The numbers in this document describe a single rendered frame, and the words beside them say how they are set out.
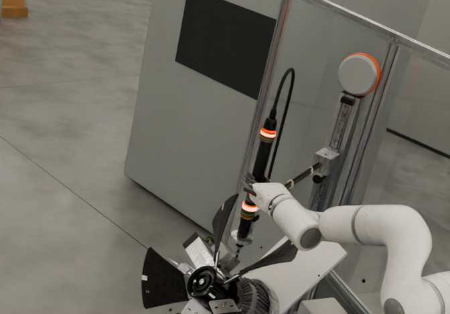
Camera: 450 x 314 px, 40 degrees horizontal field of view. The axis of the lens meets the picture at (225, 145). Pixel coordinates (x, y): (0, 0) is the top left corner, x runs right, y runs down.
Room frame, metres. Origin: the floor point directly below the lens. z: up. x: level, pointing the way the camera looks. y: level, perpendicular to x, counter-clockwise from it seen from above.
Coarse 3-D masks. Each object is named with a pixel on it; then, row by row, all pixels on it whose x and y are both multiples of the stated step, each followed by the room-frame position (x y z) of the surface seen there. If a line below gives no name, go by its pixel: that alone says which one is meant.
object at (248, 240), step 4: (256, 208) 1.67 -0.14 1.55; (256, 212) 1.66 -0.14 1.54; (256, 216) 1.66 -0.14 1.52; (252, 220) 1.65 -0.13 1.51; (256, 220) 1.66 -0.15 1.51; (252, 224) 1.66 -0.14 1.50; (252, 228) 1.66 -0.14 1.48; (232, 232) 1.65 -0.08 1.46; (236, 232) 1.65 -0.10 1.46; (248, 232) 1.65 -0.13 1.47; (232, 236) 1.62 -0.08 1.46; (236, 236) 1.63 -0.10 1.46; (248, 236) 1.64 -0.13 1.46; (232, 240) 1.62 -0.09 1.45; (236, 240) 1.61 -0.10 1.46; (240, 240) 1.61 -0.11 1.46; (244, 240) 1.61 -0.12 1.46; (248, 240) 1.62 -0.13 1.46; (240, 244) 1.60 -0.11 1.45; (244, 244) 1.61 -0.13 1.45; (248, 244) 1.62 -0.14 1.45
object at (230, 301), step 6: (216, 300) 1.66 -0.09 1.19; (222, 300) 1.67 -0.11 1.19; (228, 300) 1.68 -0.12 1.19; (210, 306) 1.63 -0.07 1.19; (216, 306) 1.63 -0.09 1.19; (222, 306) 1.64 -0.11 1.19; (228, 306) 1.65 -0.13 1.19; (234, 306) 1.66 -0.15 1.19; (216, 312) 1.61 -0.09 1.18; (222, 312) 1.61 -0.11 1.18; (228, 312) 1.62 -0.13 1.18
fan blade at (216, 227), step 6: (228, 198) 2.01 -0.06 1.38; (234, 198) 1.96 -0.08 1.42; (222, 204) 2.03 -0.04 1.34; (228, 204) 1.97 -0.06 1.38; (222, 210) 2.00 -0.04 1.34; (228, 210) 1.93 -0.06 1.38; (216, 216) 2.04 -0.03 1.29; (222, 216) 1.95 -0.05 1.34; (228, 216) 1.90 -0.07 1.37; (216, 222) 2.01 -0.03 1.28; (222, 222) 1.91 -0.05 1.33; (216, 228) 1.98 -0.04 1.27; (222, 228) 1.88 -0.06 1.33; (216, 234) 1.95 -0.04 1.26; (222, 234) 1.85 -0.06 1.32; (216, 240) 1.89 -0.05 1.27; (216, 246) 1.84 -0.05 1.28; (216, 252) 1.82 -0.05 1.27
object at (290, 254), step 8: (288, 240) 1.79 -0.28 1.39; (280, 248) 1.73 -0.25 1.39; (288, 248) 1.69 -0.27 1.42; (296, 248) 1.66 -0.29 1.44; (272, 256) 1.68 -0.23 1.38; (280, 256) 1.66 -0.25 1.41; (288, 256) 1.63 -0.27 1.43; (256, 264) 1.68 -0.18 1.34; (264, 264) 1.65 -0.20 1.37; (240, 272) 1.68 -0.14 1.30
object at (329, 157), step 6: (324, 150) 2.22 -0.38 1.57; (330, 150) 2.23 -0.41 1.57; (336, 150) 2.23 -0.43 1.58; (318, 156) 2.16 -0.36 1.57; (324, 156) 2.16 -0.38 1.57; (330, 156) 2.17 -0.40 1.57; (336, 156) 2.19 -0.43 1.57; (312, 162) 2.17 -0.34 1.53; (324, 162) 2.15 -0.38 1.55; (330, 162) 2.14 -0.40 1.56; (336, 162) 2.21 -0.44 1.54; (324, 168) 2.15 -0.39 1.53; (330, 168) 2.16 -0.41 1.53; (324, 174) 2.14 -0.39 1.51
